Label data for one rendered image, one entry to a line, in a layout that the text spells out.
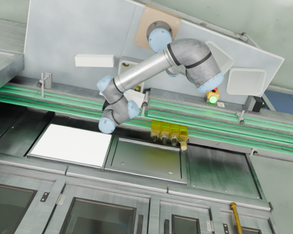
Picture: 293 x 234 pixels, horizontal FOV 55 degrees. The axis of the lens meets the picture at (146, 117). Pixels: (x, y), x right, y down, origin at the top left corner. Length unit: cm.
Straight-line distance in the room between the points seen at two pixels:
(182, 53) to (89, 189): 86
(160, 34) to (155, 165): 74
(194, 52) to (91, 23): 91
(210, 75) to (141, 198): 75
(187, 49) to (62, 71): 111
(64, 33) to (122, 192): 104
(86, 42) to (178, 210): 115
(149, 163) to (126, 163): 13
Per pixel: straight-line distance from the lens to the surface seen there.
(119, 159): 167
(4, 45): 218
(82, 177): 156
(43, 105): 195
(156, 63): 112
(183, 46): 109
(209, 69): 111
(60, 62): 198
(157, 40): 147
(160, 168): 166
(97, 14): 182
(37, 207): 147
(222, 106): 191
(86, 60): 185
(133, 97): 155
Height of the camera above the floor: 249
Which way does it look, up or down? 60 degrees down
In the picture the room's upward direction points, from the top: 172 degrees counter-clockwise
